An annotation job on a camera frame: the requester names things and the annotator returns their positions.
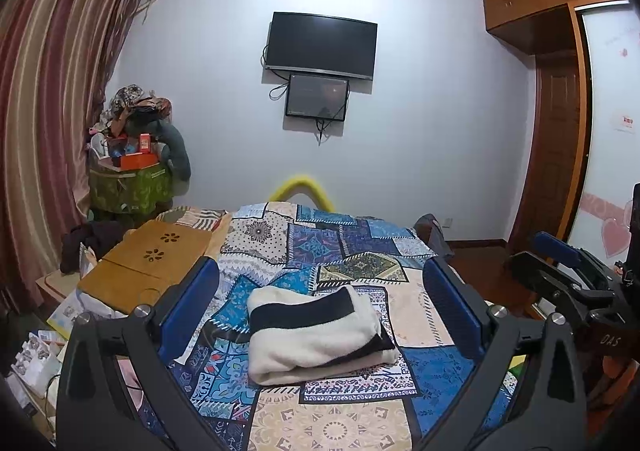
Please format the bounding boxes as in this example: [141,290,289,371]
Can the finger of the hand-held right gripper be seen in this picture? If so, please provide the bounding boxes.
[531,231,617,284]
[509,251,617,327]

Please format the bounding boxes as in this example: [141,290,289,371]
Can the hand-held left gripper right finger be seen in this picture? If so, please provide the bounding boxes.
[417,255,601,451]

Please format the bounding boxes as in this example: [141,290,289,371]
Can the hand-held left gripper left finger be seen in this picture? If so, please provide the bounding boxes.
[56,258,222,451]

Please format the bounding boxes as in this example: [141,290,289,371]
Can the white black towel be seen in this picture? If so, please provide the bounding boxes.
[246,285,401,386]

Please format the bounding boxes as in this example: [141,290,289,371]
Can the pile of mixed clothes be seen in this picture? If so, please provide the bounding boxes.
[97,84,173,137]

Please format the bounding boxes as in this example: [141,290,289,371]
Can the pink heart sticker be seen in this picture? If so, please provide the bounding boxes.
[580,191,637,259]

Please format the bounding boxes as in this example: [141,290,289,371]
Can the grey cloth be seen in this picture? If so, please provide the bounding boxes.
[415,214,456,262]

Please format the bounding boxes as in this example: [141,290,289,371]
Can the wooden lap desk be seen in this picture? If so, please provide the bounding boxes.
[77,220,215,317]

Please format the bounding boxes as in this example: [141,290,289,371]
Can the blue patchwork bedsheet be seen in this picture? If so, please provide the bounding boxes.
[135,201,531,451]

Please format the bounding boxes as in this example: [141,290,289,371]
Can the brown wooden door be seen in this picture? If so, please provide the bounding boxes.
[507,56,593,257]

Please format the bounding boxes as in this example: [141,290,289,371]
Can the dark cloth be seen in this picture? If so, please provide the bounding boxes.
[61,221,128,274]

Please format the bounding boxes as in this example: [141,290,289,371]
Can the white printed bag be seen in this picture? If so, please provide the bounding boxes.
[47,288,126,339]

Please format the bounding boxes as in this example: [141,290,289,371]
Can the orange box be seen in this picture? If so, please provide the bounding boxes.
[120,154,160,171]

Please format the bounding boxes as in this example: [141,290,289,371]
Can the wooden nightstand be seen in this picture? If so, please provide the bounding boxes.
[35,268,83,307]

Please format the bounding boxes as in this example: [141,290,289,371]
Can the yellow foam tube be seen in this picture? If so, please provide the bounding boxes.
[267,174,335,212]

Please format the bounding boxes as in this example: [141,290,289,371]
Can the white sliding wardrobe door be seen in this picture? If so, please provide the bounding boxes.
[567,0,640,262]

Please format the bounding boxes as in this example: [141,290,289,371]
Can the pink striped curtain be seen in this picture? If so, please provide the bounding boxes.
[0,0,157,292]

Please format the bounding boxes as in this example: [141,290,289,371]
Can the small black wall monitor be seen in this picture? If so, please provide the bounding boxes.
[285,73,350,122]

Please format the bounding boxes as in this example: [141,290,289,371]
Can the black wall television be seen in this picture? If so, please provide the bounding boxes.
[264,11,378,81]

